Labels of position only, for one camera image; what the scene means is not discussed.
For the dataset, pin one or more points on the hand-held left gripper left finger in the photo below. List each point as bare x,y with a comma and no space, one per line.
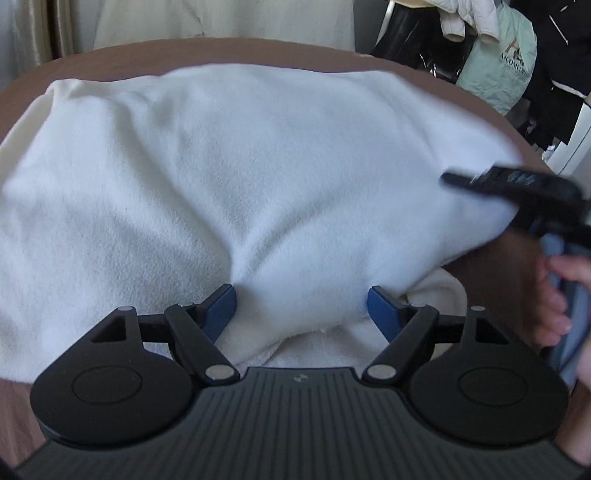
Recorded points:
221,314

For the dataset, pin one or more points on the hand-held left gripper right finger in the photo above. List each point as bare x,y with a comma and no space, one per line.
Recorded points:
381,311

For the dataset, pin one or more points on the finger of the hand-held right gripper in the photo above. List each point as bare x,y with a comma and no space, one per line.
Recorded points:
503,182

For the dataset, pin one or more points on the white fleece garment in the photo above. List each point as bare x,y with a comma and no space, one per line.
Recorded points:
231,161

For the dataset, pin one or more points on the black hanging clothes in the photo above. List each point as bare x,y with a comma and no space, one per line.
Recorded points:
563,55

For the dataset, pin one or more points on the person's right hand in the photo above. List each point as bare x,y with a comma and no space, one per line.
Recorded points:
549,314

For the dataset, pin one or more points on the white board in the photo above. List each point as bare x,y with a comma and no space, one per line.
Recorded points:
575,147

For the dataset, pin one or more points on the white puffer jacket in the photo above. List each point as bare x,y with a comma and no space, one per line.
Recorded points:
466,18

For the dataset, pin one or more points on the black shiny garment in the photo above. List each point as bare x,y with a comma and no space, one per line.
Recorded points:
406,32

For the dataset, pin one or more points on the brown bed sheet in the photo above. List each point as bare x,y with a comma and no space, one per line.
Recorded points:
286,53

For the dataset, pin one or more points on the cream pillow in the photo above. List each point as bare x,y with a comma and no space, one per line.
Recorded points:
221,23

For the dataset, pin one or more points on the beige curtain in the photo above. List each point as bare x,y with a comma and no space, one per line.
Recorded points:
64,27

